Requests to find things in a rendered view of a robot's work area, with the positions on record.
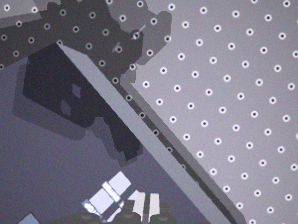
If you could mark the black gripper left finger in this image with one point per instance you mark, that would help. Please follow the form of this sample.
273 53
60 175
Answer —
129 215

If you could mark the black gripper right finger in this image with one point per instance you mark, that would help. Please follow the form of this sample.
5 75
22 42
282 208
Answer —
153 209

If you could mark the white real-time pcr machine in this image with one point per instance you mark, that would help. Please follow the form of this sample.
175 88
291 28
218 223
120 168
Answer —
70 143

